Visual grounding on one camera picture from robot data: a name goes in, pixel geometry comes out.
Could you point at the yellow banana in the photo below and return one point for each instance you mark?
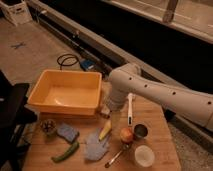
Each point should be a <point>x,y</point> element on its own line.
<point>106,129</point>

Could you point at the light blue cloth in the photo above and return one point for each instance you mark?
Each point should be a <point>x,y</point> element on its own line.
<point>95,149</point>

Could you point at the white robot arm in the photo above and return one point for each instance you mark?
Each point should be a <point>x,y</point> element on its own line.
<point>193,105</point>

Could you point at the metal cup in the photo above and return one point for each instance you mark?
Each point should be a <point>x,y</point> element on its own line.
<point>140,131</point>

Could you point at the white paper cup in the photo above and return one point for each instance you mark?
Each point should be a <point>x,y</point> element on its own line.
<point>144,156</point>

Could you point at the black and tan block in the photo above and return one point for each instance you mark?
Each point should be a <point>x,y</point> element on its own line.
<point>105,112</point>

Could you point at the blue device on floor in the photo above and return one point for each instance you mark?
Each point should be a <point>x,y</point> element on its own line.
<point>87,65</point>

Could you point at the white dish brush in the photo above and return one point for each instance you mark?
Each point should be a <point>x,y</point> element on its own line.
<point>130,99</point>

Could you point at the yellow plastic bin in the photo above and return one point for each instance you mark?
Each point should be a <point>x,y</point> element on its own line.
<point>67,92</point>

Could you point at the red apple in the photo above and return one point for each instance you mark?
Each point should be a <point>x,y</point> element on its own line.
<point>126,135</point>

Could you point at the blue sponge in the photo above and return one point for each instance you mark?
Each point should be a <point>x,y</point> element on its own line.
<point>67,132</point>

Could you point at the metal spoon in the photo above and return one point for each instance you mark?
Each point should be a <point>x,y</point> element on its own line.
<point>111,161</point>

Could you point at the green cucumber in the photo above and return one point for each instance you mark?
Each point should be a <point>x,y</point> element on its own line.
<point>70,151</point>

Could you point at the black stand at left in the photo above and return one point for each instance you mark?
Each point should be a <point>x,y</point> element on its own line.
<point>14,116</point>

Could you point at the white cardboard box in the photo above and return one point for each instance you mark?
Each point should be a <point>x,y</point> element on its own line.
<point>17,14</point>

